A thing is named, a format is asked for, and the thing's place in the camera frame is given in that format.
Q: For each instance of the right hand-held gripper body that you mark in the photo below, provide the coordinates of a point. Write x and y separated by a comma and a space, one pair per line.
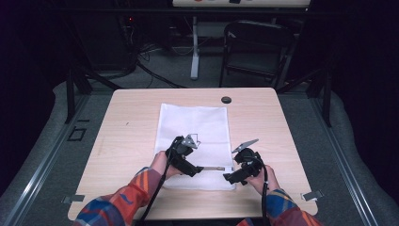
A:
249, 160

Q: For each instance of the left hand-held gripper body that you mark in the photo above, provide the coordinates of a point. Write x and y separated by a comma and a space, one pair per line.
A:
179, 150

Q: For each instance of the white towel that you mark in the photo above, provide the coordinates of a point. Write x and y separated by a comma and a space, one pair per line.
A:
194, 125

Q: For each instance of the person's left hand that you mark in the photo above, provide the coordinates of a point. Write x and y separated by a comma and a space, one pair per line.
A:
160, 163

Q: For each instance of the person's right hand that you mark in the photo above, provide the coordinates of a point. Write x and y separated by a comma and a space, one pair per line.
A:
269, 182

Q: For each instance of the person's lap clothing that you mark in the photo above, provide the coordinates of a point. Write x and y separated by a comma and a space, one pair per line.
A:
246, 222

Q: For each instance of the white background desk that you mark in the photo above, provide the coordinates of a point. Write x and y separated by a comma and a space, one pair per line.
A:
195, 47

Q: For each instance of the black folding chair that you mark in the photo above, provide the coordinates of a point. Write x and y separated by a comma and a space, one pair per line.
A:
257, 47

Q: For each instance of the black computer tower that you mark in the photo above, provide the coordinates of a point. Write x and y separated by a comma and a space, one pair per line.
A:
127, 40

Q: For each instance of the aluminium floor rail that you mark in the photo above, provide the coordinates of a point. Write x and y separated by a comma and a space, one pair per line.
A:
40, 169
342, 163

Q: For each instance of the black metal frame stand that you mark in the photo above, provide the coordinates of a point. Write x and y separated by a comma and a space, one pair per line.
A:
326, 94
70, 94

